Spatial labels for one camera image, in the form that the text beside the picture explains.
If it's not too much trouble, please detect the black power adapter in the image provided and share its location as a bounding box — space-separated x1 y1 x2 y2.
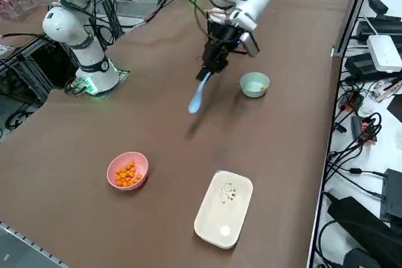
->
344 52 378 78

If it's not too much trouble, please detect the upright frame post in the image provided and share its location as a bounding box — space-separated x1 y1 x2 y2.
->
332 0 378 59

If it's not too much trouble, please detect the orange popcorn pile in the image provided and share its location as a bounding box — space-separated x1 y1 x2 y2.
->
114 161 142 187

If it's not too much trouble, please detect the cream rectangular tray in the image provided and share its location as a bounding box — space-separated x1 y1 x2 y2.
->
193 169 254 250

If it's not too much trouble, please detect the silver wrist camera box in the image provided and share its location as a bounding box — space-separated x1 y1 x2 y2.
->
239 31 261 59

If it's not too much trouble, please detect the black flat box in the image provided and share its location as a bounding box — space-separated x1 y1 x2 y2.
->
379 168 402 222

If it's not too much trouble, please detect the red and black device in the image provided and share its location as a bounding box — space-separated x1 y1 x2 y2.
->
340 91 364 112

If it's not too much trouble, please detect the large black case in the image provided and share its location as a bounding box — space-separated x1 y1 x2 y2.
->
327 196 402 268

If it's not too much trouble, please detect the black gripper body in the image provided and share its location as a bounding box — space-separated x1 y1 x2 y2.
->
205 20 243 55

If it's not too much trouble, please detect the green bowl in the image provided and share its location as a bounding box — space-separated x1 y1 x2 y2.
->
239 72 271 99

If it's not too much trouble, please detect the blue plastic spoon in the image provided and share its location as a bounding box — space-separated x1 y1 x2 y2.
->
188 72 212 114

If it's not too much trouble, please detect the white router box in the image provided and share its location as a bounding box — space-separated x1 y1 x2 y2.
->
367 35 402 73

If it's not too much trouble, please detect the pink bowl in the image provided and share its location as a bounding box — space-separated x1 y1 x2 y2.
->
106 151 149 191

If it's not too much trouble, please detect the black adapter with orange plug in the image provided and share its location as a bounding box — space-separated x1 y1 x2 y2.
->
350 115 378 146

